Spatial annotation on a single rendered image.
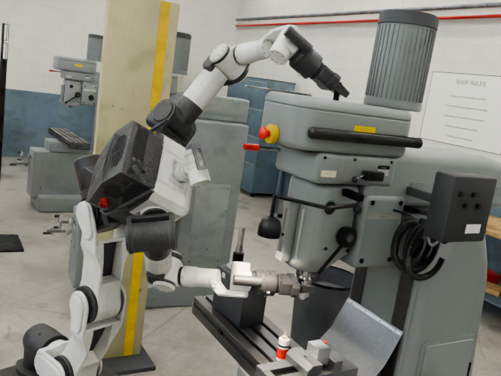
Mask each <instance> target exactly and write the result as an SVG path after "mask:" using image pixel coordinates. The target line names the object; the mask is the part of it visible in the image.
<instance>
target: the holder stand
mask: <svg viewBox="0 0 501 376"><path fill-rule="evenodd" d="M231 264H232V263H228V264H227V265H221V266H218V267H217V269H220V271H221V282H222V284H223V285H224V286H225V288H226V289H227V290H230V278H231V269H232V266H231ZM246 292H248V291H246ZM266 298H267V296H265V297H264V295H254V294H253V293H252V291H250V292H248V297H247V298H237V297H227V296H219V295H216V293H215V292H214V294H213V300H212V306H213V307H214V308H215V309H217V310H218V311H219V312H220V313H222V314H223V315H224V316H226V317H227V318H228V319H229V320H230V321H231V322H232V323H234V324H235V325H236V326H238V327H239V328H242V327H247V326H251V325H259V324H262V322H263V317H264V312H265V303H266Z"/></svg>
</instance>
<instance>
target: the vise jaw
mask: <svg viewBox="0 0 501 376"><path fill-rule="evenodd" d="M286 360H287V361H288V362H289V363H290V364H291V365H293V366H294V367H295V368H296V369H297V370H298V371H299V372H300V373H301V374H302V375H303V376H319V375H320V374H321V371H322V366H323V365H322V364H321V363H320V362H319V361H317V360H316V359H315V358H314V357H313V356H312V355H310V354H309V353H308V352H307V351H305V350H304V349H303V348H301V347H296V348H291V349H290V350H289V351H288V352H287V353H286Z"/></svg>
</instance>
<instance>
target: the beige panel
mask: <svg viewBox="0 0 501 376"><path fill-rule="evenodd" d="M179 11H180V4H178V3H174V2H169V1H163V0H107V3H106V11H105V20H104V36H103V45H102V53H101V70H100V78H99V87H98V103H97V112H96V120H95V136H94V146H93V154H101V152H102V151H103V150H104V148H105V146H106V145H107V144H108V142H109V141H110V139H111V137H112V136H113V135H114V133H115V132H116V131H117V130H119V129H120V128H122V127H123V126H125V125H126V124H127V123H129V122H131V121H132V120H134V121H135V122H138V123H139V124H140V125H142V126H144V127H145V128H147V129H148V130H149V129H151V127H149V126H148V125H147V123H146V118H147V116H148V114H149V113H150V112H151V111H152V109H153V108H154V106H155V105H156V104H157V103H158V102H160V101H162V100H163V99H169V96H170V89H171V77H172V70H173V63H174V51H175V44H176V37H177V25H178V18H179ZM113 233H114V230H111V231H107V232H103V233H99V234H97V237H98V241H99V240H105V239H112V238H113ZM146 273H147V272H146V269H145V258H144V253H143V252H138V253H133V254H128V256H127V259H126V261H125V264H124V269H123V274H122V282H121V285H122V286H123V287H124V289H125V292H126V296H127V301H126V306H125V313H124V317H123V321H122V326H121V327H120V329H119V331H118V333H117V334H116V336H115V337H114V339H113V341H112V342H111V343H110V345H109V348H108V349H107V352H106V353H105V355H104V357H103V358H102V365H104V366H106V367H107V368H109V369H110V370H112V371H113V372H115V373H116V374H117V375H128V374H133V373H139V372H149V371H153V370H156V366H155V365H154V363H153V361H152V360H151V358H150V357H149V355H148V353H147V352H146V350H145V349H144V348H143V346H142V332H143V325H144V318H145V305H146V298H147V292H148V281H147V278H146Z"/></svg>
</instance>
